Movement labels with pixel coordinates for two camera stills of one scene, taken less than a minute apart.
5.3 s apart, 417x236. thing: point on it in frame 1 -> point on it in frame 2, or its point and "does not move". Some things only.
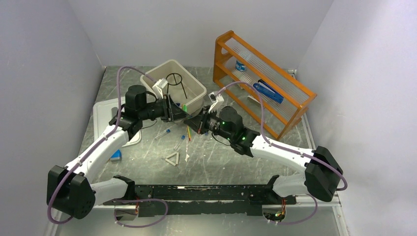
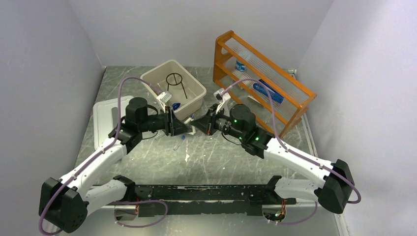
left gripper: (177, 112) -> (177, 127)
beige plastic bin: (184, 89) does not move
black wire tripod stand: (175, 84) does not move
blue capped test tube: (183, 137) does not move
